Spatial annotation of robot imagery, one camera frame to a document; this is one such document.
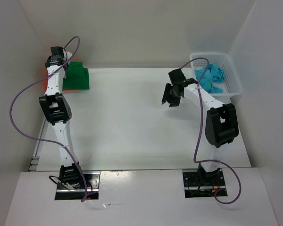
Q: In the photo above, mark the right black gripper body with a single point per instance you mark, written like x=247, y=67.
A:
x=174, y=93

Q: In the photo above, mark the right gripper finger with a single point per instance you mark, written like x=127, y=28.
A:
x=166, y=95
x=174, y=102

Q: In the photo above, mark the light blue t-shirt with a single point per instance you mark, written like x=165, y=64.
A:
x=213, y=74

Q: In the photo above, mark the green t-shirt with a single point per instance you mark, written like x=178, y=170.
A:
x=77, y=77

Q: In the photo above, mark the orange t-shirt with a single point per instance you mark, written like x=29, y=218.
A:
x=54, y=83

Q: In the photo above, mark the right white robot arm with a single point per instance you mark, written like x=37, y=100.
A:
x=218, y=122

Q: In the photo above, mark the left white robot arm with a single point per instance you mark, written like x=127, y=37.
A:
x=58, y=113

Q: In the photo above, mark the white plastic basket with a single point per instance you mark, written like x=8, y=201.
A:
x=231, y=85

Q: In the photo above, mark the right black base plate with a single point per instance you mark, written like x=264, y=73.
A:
x=195, y=188

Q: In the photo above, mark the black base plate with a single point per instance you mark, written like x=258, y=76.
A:
x=195, y=188
x=66, y=191

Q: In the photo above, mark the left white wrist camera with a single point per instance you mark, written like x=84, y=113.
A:
x=68, y=55

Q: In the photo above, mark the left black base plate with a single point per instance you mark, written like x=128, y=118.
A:
x=66, y=191

